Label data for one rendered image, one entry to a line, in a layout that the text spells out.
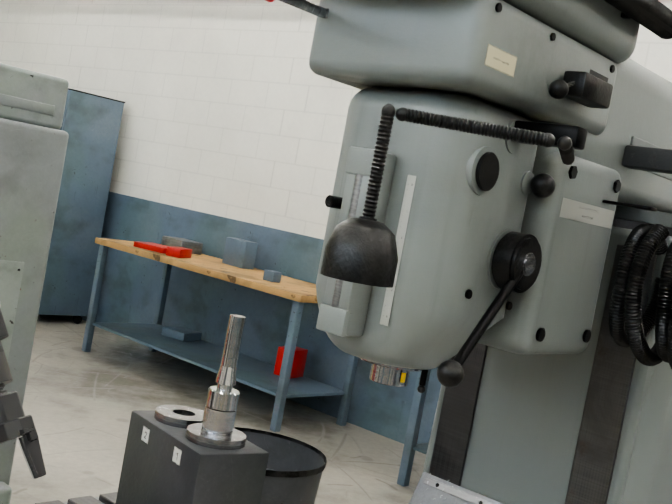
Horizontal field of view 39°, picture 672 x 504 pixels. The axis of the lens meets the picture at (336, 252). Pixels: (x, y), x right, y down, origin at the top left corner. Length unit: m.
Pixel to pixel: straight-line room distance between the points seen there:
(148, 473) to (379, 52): 0.75
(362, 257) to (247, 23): 6.95
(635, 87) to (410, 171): 0.42
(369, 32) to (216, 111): 6.77
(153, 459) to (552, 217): 0.70
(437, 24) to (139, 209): 7.45
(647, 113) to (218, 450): 0.77
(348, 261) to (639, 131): 0.62
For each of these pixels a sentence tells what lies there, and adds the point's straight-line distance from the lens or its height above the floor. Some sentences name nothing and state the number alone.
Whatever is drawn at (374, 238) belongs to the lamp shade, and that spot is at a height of 1.46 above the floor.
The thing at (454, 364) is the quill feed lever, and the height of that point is 1.34.
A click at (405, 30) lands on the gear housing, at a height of 1.68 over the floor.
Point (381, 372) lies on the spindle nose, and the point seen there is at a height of 1.29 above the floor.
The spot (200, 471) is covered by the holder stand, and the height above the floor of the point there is 1.08.
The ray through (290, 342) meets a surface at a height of 0.57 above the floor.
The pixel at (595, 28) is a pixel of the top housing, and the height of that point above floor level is 1.75.
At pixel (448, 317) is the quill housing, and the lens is 1.07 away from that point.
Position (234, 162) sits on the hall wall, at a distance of 7.59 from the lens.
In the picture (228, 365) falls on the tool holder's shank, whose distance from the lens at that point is 1.41.
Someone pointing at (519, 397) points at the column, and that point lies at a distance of 1.50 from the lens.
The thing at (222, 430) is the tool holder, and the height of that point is 1.13.
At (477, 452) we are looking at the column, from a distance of 1.55.
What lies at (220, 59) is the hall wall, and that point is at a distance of 7.93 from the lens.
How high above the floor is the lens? 1.49
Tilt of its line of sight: 3 degrees down
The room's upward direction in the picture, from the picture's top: 11 degrees clockwise
